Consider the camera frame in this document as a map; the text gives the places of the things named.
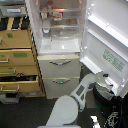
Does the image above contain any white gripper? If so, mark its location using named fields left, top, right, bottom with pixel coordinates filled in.
left=96, top=72, right=113, bottom=92

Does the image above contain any white fridge door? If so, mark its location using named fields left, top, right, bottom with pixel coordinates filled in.
left=80, top=0, right=128, bottom=97

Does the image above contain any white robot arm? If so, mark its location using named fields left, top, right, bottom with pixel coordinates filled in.
left=46, top=72, right=114, bottom=126

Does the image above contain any bottom fridge drawer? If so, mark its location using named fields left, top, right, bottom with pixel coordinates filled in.
left=43, top=77, right=79, bottom=99

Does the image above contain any fridge drawer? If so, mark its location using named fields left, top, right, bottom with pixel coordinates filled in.
left=38, top=54, right=80, bottom=78
left=43, top=77, right=79, bottom=99

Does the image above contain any middle fridge drawer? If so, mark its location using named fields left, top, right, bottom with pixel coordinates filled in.
left=38, top=54, right=80, bottom=78

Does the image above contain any clear fridge crisper tray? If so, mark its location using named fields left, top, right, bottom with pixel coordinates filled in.
left=42, top=27, right=79, bottom=40

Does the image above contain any white refrigerator body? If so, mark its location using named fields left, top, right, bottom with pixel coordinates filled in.
left=25, top=0, right=86, bottom=99

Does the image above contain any wooden drawer cabinet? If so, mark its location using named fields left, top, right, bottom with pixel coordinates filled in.
left=0, top=17, right=45, bottom=96

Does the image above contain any red capped jar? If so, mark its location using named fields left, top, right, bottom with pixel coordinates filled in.
left=47, top=0, right=53, bottom=9

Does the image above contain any grey box on cabinet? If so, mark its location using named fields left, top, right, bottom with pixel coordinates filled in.
left=0, top=5, right=26, bottom=17

